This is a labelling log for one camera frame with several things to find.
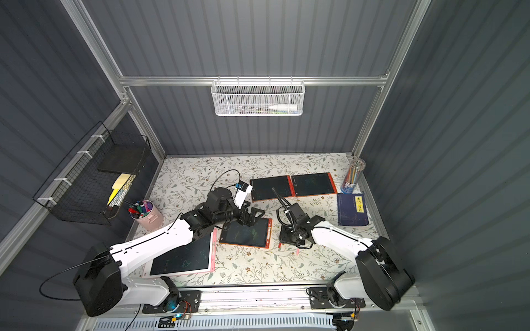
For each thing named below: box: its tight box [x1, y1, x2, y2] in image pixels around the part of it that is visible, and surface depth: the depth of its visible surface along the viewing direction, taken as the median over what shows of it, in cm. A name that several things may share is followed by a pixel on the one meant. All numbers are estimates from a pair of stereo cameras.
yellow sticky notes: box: [106, 173, 132, 206], surface depth 75 cm
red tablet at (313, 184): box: [291, 172, 338, 198], surface depth 111 cm
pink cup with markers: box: [127, 199, 164, 232], surface depth 86 cm
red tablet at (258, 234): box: [218, 217, 273, 249], surface depth 91 cm
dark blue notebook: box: [336, 193, 370, 227], surface depth 98 cm
